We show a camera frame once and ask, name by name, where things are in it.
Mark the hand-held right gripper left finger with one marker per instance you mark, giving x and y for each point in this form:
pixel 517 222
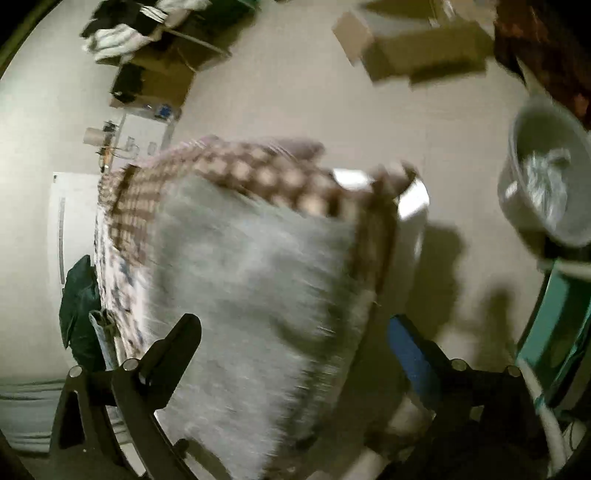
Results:
pixel 182 339

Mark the metal folding chair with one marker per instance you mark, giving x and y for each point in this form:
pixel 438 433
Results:
pixel 203 44

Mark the black white-striped garment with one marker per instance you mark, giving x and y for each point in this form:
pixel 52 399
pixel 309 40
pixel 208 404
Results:
pixel 124 16

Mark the grey-green striped curtain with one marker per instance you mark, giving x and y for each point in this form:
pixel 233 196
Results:
pixel 27 415

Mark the dark reddish cloth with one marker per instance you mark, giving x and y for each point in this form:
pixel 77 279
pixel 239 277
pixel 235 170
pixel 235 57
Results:
pixel 549 41

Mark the white tube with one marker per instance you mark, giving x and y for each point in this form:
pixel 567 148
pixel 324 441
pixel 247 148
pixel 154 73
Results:
pixel 551 429

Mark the white bed headboard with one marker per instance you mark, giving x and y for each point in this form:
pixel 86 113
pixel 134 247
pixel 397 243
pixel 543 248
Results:
pixel 76 221

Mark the plastic water bottle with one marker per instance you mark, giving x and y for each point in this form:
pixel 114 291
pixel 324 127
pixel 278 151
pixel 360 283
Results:
pixel 162 111

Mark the beige table lamp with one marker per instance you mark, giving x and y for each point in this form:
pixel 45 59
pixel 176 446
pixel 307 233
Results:
pixel 92 136

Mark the chair with clothes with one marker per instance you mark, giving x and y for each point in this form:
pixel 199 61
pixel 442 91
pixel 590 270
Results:
pixel 115 41

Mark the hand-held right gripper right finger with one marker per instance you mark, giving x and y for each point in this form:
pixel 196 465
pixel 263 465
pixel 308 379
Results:
pixel 406 350

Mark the white waste bin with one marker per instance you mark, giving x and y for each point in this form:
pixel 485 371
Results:
pixel 545 134

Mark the white nightstand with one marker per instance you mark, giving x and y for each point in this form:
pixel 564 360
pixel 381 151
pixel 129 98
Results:
pixel 143 134

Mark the dark green blanket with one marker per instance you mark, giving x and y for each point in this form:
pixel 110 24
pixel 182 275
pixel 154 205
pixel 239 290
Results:
pixel 81 300

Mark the bed with floral sheet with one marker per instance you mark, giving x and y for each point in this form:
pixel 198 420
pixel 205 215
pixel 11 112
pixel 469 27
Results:
pixel 258 170

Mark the clear plastic bag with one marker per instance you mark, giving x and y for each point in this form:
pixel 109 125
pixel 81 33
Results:
pixel 545 184

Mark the grey towel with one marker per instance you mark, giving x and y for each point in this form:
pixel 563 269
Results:
pixel 249 300

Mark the teal box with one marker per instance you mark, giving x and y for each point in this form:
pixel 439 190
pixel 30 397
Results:
pixel 558 314

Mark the printed brown cardboard box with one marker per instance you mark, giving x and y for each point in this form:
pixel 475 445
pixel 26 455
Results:
pixel 166 83

